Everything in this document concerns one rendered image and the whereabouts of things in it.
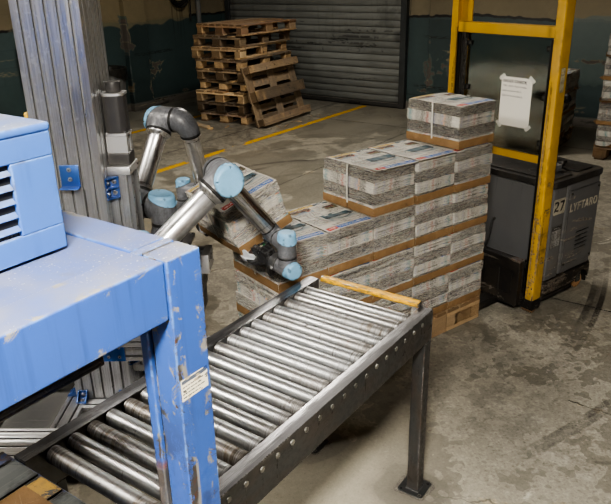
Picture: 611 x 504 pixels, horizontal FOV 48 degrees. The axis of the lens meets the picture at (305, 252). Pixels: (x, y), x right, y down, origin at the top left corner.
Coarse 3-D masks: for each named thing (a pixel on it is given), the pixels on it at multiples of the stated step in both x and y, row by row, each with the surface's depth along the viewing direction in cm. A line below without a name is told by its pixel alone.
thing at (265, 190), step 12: (252, 180) 302; (264, 180) 298; (276, 180) 296; (252, 192) 291; (264, 192) 294; (276, 192) 298; (216, 204) 293; (228, 204) 289; (264, 204) 297; (276, 204) 300; (216, 216) 297; (228, 216) 287; (240, 216) 291; (276, 216) 302; (216, 228) 304; (228, 228) 291; (240, 228) 293; (252, 228) 296; (228, 240) 300; (240, 240) 295; (240, 252) 297
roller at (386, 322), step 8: (296, 296) 262; (304, 296) 261; (312, 296) 261; (312, 304) 258; (320, 304) 256; (328, 304) 255; (336, 304) 254; (336, 312) 252; (344, 312) 251; (352, 312) 249; (360, 312) 248; (368, 312) 248; (368, 320) 245; (376, 320) 244; (384, 320) 242; (392, 320) 242; (392, 328) 240
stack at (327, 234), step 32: (288, 224) 326; (320, 224) 326; (352, 224) 324; (384, 224) 338; (416, 224) 354; (448, 224) 369; (320, 256) 317; (352, 256) 330; (416, 256) 361; (448, 256) 376; (256, 288) 323; (320, 288) 324; (384, 288) 352; (416, 288) 368
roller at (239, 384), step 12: (216, 372) 213; (228, 372) 213; (228, 384) 209; (240, 384) 207; (252, 384) 206; (252, 396) 204; (264, 396) 202; (276, 396) 200; (288, 396) 200; (288, 408) 197; (300, 408) 195
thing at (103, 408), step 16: (288, 288) 268; (304, 288) 268; (272, 304) 255; (240, 320) 244; (224, 336) 233; (144, 384) 207; (112, 400) 200; (80, 416) 193; (96, 416) 193; (64, 432) 186; (80, 432) 188; (32, 448) 180; (48, 448) 180; (32, 464) 177; (48, 464) 182
